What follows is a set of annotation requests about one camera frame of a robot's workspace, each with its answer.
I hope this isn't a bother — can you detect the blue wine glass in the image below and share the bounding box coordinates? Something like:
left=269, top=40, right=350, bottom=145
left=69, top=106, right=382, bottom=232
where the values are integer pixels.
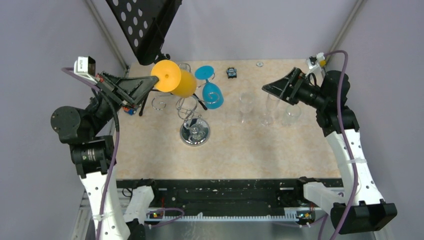
left=194, top=65, right=224, bottom=110

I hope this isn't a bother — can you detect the chrome wine glass rack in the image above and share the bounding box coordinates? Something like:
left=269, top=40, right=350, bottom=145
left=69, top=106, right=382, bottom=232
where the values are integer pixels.
left=165, top=72, right=211, bottom=147

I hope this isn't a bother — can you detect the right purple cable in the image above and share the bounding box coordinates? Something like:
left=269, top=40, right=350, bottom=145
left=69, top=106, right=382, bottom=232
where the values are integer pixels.
left=316, top=50, right=359, bottom=240

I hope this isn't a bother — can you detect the clear wine glass front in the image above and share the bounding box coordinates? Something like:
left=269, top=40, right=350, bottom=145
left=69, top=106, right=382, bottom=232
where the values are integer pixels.
left=260, top=93, right=280, bottom=127

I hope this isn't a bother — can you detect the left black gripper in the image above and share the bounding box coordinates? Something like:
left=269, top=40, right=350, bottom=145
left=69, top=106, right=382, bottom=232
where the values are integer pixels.
left=86, top=68, right=159, bottom=134

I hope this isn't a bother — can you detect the clear patterned glass at back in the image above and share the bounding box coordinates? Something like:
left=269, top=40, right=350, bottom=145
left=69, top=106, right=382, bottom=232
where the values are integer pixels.
left=178, top=62, right=191, bottom=73

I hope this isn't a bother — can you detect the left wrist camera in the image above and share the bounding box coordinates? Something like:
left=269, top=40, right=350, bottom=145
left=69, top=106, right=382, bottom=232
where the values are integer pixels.
left=73, top=56, right=97, bottom=85

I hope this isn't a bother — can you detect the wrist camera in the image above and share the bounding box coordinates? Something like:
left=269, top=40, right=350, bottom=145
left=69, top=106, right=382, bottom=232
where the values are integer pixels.
left=305, top=52, right=327, bottom=78
left=73, top=56, right=97, bottom=85

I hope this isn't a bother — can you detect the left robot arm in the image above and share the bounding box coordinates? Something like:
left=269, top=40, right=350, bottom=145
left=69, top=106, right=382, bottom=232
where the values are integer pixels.
left=50, top=67, right=161, bottom=240

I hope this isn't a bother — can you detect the black perforated music stand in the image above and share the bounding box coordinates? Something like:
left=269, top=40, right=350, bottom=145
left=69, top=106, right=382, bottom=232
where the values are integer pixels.
left=105, top=0, right=183, bottom=117

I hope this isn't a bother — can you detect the yellow wine glass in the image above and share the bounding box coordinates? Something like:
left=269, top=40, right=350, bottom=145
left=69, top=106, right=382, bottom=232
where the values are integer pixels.
left=150, top=60, right=197, bottom=98

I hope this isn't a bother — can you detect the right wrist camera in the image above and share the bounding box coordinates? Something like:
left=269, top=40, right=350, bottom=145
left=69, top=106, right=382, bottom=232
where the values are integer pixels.
left=305, top=52, right=327, bottom=78

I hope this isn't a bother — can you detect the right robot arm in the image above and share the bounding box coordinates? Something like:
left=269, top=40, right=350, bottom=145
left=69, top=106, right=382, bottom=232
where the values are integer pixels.
left=262, top=67, right=398, bottom=235

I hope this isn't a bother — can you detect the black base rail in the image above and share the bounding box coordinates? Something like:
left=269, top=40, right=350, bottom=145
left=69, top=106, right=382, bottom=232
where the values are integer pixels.
left=115, top=178, right=344, bottom=218

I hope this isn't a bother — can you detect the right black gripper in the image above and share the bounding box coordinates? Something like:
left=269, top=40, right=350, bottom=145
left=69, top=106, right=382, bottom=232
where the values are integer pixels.
left=262, top=67, right=327, bottom=110

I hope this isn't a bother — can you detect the clear smooth wine glass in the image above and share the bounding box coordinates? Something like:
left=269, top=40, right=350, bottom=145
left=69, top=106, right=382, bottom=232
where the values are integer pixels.
left=239, top=92, right=255, bottom=124

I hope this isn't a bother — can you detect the blue orange toy car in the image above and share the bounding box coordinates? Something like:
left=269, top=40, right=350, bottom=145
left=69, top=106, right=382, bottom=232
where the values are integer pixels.
left=122, top=106, right=137, bottom=116

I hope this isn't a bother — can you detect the small black blue toy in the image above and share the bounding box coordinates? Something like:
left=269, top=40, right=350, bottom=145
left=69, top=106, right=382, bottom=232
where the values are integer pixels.
left=226, top=67, right=237, bottom=79

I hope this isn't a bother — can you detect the clear patterned short glass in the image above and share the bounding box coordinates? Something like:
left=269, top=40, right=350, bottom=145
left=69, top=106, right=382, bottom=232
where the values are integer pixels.
left=281, top=105, right=302, bottom=126

